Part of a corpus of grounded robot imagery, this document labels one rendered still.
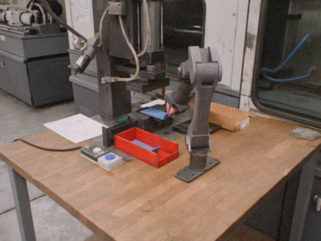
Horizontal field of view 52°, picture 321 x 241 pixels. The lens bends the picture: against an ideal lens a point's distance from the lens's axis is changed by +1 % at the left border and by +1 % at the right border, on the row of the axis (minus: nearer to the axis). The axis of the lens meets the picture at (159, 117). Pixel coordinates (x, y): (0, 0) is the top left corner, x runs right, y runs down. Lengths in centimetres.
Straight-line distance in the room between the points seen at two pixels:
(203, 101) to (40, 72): 361
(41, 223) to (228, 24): 180
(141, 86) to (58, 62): 330
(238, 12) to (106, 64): 77
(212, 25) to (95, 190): 125
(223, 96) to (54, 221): 145
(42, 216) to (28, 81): 231
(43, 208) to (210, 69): 194
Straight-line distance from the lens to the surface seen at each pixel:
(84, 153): 133
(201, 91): 105
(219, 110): 171
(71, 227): 243
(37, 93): 458
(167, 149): 132
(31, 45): 445
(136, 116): 148
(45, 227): 248
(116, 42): 153
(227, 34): 195
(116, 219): 100
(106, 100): 168
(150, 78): 143
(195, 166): 119
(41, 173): 127
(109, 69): 160
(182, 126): 153
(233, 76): 195
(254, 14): 180
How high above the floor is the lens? 153
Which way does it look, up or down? 22 degrees down
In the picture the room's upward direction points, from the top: straight up
